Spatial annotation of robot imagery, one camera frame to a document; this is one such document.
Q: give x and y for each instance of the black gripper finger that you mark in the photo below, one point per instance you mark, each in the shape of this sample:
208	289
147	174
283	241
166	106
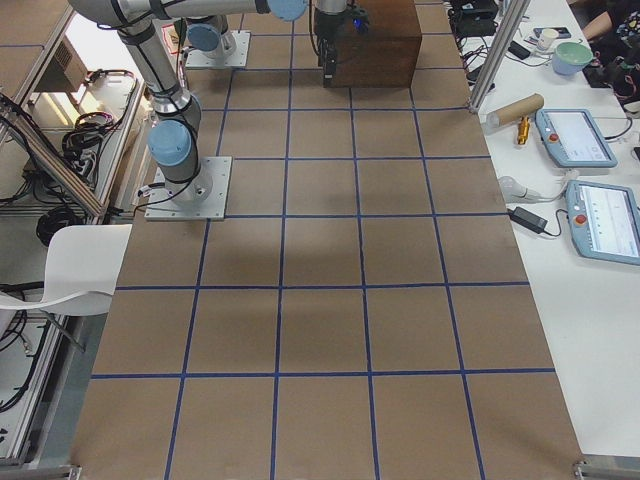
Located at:
329	60
319	53

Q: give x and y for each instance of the dark wooden drawer cabinet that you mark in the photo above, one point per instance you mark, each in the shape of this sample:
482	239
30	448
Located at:
384	57

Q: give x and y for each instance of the yellow utility knife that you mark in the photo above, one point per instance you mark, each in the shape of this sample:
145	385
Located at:
523	130

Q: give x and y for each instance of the cardboard tube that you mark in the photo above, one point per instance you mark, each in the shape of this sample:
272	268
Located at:
516	110

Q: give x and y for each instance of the white paper cup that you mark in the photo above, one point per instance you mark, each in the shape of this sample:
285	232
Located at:
546	38

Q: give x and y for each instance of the white light bulb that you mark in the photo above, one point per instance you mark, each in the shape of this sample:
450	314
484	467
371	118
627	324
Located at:
514	192

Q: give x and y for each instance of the green bowl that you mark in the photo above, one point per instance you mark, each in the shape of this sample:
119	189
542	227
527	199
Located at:
570	58

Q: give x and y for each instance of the black power adapter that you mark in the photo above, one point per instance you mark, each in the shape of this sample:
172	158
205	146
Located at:
528	219

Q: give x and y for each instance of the upper teach pendant tablet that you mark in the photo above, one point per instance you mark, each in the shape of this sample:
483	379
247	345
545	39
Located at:
572	139

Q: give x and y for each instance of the teach pendant tablet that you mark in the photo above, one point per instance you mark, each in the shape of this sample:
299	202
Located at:
572	139
603	221

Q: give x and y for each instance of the white plastic chair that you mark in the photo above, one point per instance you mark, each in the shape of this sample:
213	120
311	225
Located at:
81	271

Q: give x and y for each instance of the lower teach pendant tablet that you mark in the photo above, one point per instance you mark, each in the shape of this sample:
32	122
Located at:
603	221

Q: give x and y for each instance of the aluminium frame post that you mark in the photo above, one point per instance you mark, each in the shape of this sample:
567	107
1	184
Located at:
511	20

